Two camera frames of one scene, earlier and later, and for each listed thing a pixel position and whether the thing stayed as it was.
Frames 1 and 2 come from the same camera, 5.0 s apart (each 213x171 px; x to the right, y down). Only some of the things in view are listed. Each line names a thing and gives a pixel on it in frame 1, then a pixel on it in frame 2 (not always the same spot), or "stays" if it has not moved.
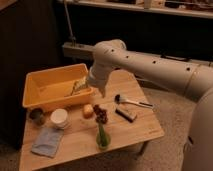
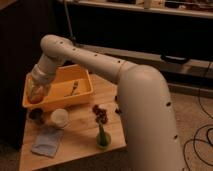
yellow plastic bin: x=54 y=85 stays
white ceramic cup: x=59 y=117 stays
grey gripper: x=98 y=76 to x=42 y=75
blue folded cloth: x=47 y=141 stays
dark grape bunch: x=101 y=114 stays
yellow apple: x=87 y=111 to x=36 y=95
